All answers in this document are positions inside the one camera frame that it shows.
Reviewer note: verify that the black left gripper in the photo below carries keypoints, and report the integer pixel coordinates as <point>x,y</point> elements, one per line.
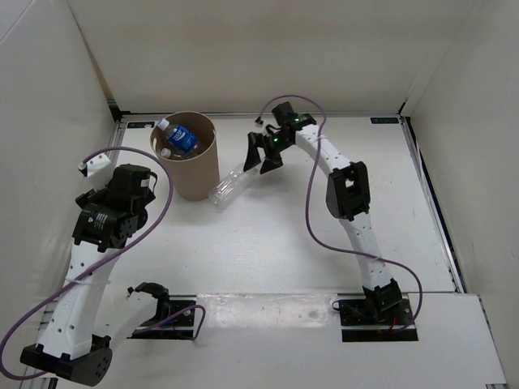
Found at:
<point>97,194</point>

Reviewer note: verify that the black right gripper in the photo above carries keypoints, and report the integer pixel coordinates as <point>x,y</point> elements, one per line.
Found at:
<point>272,161</point>

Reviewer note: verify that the clear unlabelled plastic bottle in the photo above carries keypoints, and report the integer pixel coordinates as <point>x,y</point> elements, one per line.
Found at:
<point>232,185</point>

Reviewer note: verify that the blue Pocari Sweat bottle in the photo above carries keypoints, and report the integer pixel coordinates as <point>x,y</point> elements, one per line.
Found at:
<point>178,136</point>

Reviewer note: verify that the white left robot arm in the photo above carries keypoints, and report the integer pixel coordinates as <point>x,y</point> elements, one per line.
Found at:
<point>109,216</point>

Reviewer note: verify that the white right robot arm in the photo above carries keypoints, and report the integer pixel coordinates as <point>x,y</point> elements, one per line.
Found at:
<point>347,199</point>

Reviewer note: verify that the brown cylindrical paper bin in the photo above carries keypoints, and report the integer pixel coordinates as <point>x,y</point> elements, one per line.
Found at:
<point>193,178</point>

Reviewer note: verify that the left blue corner sticker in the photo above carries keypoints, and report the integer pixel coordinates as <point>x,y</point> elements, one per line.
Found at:
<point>140,125</point>

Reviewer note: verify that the blue corner sticker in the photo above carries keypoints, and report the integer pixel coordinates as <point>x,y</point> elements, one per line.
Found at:
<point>140,125</point>
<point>384,120</point>

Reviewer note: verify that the right blue corner sticker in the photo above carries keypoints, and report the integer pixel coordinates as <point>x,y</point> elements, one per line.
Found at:
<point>384,120</point>

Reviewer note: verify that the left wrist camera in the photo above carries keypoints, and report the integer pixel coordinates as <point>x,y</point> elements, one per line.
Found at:
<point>95,166</point>

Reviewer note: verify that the rear aluminium table rail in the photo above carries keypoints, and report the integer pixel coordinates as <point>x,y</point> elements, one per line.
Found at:
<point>134,117</point>

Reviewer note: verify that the aluminium table rail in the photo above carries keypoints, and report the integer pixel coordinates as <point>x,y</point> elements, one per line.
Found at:
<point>98,184</point>
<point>437,216</point>
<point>134,117</point>

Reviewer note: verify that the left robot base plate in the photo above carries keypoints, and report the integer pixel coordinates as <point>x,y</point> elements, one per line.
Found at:
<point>179,328</point>

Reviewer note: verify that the left aluminium table rail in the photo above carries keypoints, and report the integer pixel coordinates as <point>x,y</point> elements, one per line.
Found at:
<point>98,184</point>

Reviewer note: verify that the right aluminium table rail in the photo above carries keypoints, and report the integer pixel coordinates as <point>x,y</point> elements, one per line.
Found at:
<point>437,216</point>

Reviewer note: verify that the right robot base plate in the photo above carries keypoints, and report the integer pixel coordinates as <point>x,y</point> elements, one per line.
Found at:
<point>359,326</point>

